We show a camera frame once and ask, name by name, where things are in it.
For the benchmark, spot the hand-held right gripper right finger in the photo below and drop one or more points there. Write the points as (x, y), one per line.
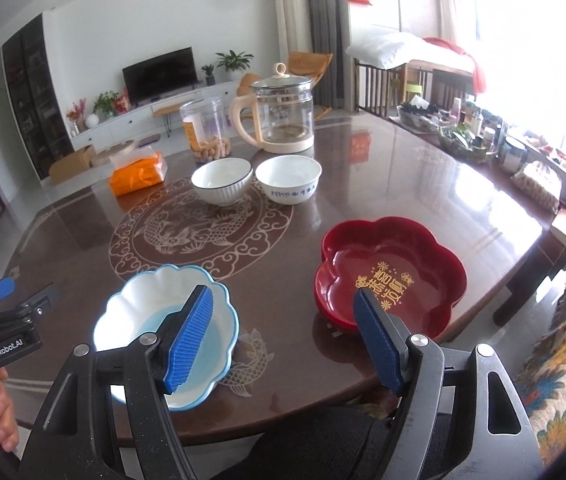
(378, 345)

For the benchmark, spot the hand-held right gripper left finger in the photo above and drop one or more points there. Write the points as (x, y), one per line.
(190, 340)

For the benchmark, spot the red flower-shaped plate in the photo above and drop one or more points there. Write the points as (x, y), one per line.
(393, 255)
(333, 316)

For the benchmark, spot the blue and white scalloped bowl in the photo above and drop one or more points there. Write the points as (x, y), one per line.
(133, 300)

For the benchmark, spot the cardboard box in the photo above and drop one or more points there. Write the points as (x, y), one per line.
(73, 164)

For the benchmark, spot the white ribbed bowl dark rim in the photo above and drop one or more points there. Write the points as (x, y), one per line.
(222, 180)

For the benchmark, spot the orange tissue pack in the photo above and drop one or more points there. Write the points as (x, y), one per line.
(138, 175)

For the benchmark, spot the round wooden footstool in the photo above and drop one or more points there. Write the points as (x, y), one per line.
(113, 152)

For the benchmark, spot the floral cloth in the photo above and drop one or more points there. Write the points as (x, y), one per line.
(563, 370)

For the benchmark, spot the white bowl with dark print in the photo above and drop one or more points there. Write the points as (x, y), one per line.
(288, 177)

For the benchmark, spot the white round vase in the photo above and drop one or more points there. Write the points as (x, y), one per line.
(92, 121)

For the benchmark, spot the red flowers in vase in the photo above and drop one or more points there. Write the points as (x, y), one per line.
(76, 114)

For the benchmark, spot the white television cabinet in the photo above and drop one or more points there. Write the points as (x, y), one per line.
(113, 125)

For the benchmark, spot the dark display cabinet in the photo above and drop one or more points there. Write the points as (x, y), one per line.
(38, 100)

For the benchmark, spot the clear plastic snack jar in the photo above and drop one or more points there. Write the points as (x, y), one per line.
(205, 130)

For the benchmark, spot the leafy potted plant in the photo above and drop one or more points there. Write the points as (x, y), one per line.
(106, 104)

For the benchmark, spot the woven basket of small things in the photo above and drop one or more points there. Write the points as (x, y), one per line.
(465, 150)

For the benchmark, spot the red decoration box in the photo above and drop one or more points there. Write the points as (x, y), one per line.
(122, 104)

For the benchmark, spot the dark tray of small things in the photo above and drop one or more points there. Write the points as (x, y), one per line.
(423, 117)

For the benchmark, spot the wooden bench with metal legs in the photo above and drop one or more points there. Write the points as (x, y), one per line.
(168, 109)

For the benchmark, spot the glass jar with lid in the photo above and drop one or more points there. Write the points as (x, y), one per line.
(513, 156)

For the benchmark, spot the group of bottles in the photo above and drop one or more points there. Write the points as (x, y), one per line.
(478, 120)

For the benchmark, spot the wooden crib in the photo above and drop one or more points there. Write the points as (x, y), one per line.
(378, 90)

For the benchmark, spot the black flat television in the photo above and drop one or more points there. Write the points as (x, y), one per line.
(160, 76)

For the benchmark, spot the small potted plant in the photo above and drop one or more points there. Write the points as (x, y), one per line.
(208, 74)

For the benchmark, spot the large green potted plant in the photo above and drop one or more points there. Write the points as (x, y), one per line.
(234, 62)

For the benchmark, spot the orange lounge chair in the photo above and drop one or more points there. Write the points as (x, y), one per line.
(308, 65)

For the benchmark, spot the red cloth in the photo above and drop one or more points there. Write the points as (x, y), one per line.
(475, 67)

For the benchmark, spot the white pillow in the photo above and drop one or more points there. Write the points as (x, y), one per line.
(393, 50)

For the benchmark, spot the grey curtain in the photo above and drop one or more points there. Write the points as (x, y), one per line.
(333, 35)

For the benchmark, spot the covered standing air conditioner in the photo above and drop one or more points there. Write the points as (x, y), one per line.
(290, 15)

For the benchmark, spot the white curtain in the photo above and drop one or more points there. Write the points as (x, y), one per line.
(453, 0)

